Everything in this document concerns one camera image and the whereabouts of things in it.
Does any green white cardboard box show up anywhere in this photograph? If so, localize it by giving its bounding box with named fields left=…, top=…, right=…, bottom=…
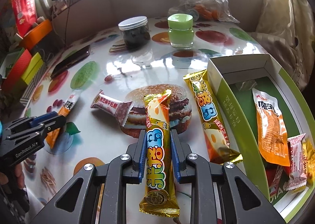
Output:
left=207, top=54, right=314, bottom=223

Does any dark jar white lid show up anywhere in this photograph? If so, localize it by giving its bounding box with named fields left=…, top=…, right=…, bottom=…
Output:
left=118, top=16, right=151, bottom=49

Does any orange silver konjac pouch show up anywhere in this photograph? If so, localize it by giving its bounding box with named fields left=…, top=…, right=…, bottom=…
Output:
left=252, top=88, right=290, bottom=166

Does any gold rice stick snack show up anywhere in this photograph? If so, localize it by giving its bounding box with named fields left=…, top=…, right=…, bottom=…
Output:
left=183, top=69, right=243, bottom=164
left=139, top=88, right=180, bottom=218

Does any orange box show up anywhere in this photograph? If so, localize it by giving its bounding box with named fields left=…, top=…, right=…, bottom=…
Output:
left=19, top=19, right=53, bottom=51

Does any pink white candy wrapper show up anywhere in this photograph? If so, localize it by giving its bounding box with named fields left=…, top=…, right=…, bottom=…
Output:
left=286, top=133, right=307, bottom=191

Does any person left hand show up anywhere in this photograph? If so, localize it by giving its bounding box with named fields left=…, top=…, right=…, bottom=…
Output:
left=0, top=163, right=25, bottom=189

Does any yellow candy packet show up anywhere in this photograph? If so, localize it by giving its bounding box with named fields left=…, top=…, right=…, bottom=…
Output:
left=303, top=140, right=315, bottom=187

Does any red paper bag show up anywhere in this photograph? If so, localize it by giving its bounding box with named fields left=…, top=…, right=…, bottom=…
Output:
left=11, top=0, right=37, bottom=37

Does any red small snack packet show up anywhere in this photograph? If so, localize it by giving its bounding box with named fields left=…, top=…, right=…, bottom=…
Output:
left=265, top=165, right=284, bottom=197

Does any red white nougat candy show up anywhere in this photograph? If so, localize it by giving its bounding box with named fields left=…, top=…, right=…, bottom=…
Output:
left=90, top=90, right=133, bottom=126

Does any yellow green box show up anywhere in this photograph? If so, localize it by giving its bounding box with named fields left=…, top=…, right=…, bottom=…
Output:
left=21, top=53, right=44, bottom=85

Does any black smartphone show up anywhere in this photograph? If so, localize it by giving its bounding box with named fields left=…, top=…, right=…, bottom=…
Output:
left=50, top=45, right=91, bottom=79

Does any black white striped box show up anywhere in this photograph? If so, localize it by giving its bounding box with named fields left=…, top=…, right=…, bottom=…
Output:
left=19, top=64, right=47, bottom=107

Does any red box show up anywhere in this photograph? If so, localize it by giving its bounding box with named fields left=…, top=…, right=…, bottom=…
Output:
left=1, top=49, right=32, bottom=93

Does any green glass jar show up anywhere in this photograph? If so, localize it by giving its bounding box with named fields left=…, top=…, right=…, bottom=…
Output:
left=168, top=13, right=194, bottom=49

